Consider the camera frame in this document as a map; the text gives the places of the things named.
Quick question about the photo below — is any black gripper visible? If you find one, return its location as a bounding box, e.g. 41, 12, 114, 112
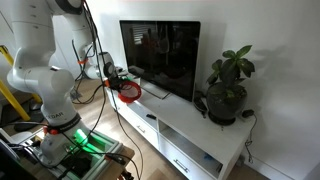
103, 62, 125, 91

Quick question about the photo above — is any orange hat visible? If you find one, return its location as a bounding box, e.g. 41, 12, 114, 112
118, 81, 142, 103

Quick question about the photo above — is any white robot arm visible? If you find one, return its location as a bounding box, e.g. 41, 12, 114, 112
7, 0, 118, 167

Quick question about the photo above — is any black remote on shelf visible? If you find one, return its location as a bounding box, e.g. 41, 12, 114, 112
146, 114, 157, 120

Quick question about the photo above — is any black flat television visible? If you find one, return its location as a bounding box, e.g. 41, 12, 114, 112
119, 20, 201, 101

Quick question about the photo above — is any white television stand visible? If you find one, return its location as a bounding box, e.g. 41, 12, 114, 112
107, 80, 254, 180

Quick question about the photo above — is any yellow tripod leg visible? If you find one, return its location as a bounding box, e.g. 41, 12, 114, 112
0, 45, 31, 121

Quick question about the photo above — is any potted green plant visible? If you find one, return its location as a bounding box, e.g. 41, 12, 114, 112
206, 45, 255, 126

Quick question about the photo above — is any black power adapter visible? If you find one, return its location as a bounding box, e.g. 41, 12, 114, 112
242, 109, 254, 118

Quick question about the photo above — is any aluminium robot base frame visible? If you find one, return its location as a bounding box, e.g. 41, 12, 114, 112
29, 130, 126, 180

